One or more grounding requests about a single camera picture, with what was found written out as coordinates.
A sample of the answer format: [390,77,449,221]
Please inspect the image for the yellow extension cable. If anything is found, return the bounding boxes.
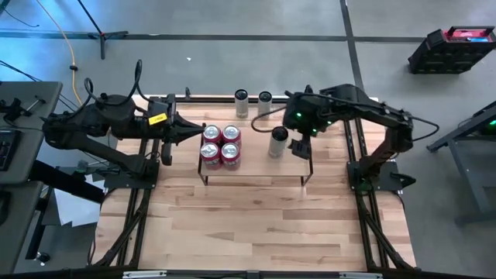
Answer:
[36,0,84,105]

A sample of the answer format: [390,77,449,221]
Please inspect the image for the grey office desk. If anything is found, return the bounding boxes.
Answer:
[0,80,64,185]
[0,181,44,274]

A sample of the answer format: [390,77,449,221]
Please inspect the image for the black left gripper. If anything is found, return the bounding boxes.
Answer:
[149,94,205,167]

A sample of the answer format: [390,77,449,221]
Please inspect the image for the white paper sheets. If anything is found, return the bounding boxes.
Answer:
[53,173,106,228]

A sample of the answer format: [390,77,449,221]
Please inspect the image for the white Celsius drink can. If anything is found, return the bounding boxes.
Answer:
[233,88,250,119]
[257,90,273,119]
[267,126,290,159]

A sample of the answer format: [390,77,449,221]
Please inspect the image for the grey metal stand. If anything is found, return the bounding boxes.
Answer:
[425,99,496,228]

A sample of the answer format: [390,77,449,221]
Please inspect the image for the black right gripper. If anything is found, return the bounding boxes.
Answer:
[283,90,336,160]

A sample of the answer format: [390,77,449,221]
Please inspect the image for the black keyboard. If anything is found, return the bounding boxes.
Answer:
[0,129,22,172]

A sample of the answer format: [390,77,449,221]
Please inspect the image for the silver metal bracket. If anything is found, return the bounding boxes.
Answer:
[339,272,384,279]
[122,270,167,279]

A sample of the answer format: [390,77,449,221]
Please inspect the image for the Fanta soda can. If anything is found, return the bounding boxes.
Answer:
[220,142,243,171]
[202,123,224,146]
[199,141,222,171]
[222,123,243,146]

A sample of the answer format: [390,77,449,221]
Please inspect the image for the black red tool case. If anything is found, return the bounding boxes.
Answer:
[407,25,496,75]

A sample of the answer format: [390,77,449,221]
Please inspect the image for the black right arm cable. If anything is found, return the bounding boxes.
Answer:
[250,92,441,143]

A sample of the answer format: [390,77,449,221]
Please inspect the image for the black aluminium table frame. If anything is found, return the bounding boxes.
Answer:
[92,85,418,272]

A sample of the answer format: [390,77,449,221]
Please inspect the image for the black clamp tool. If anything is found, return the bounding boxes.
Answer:
[0,95,47,124]

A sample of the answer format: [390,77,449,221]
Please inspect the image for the black tripod stand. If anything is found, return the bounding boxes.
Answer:
[76,0,129,61]

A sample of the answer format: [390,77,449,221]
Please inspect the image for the wooden shelf with black frame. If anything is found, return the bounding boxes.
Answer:
[196,122,313,187]

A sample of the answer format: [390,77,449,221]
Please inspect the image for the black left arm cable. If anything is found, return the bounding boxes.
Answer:
[61,58,154,117]

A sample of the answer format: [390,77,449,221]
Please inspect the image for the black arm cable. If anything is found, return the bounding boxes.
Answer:
[250,92,441,143]
[61,58,154,117]

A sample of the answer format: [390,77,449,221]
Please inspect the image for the black floor cable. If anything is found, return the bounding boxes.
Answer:
[0,59,78,113]

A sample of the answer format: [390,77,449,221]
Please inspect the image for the black desk beam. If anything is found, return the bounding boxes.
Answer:
[29,160,105,205]

